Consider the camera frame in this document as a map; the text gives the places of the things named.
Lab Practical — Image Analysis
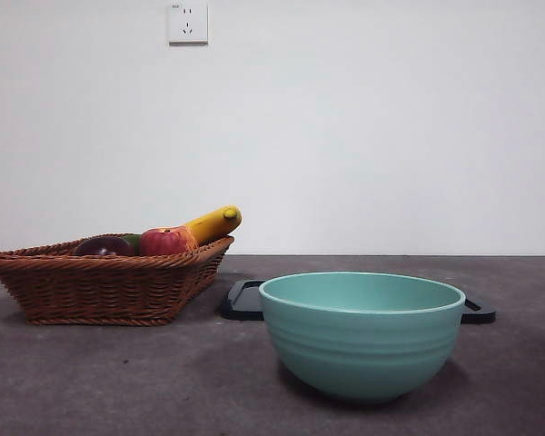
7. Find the green fruit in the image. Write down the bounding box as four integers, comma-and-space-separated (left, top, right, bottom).
120, 233, 143, 255

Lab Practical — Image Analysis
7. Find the yellow banana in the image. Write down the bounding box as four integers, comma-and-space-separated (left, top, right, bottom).
181, 204, 243, 246

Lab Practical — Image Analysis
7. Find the white wall socket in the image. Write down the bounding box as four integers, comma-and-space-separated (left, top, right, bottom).
167, 2, 209, 46

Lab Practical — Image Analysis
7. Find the dark purple plum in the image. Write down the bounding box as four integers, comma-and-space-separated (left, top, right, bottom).
74, 235, 136, 257

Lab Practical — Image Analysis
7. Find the black rectangular tray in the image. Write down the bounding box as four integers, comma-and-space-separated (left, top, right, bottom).
221, 279, 498, 324

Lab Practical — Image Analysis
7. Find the red apple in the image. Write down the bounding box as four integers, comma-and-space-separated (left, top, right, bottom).
139, 227, 188, 256

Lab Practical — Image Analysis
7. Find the brown wicker basket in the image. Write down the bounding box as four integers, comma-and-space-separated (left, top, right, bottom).
0, 234, 235, 327

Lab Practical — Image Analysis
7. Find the orange fruit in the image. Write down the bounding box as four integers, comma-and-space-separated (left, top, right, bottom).
176, 225, 199, 251

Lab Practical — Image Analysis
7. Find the teal ribbed bowl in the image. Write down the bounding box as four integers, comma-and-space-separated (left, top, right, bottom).
258, 271, 467, 403

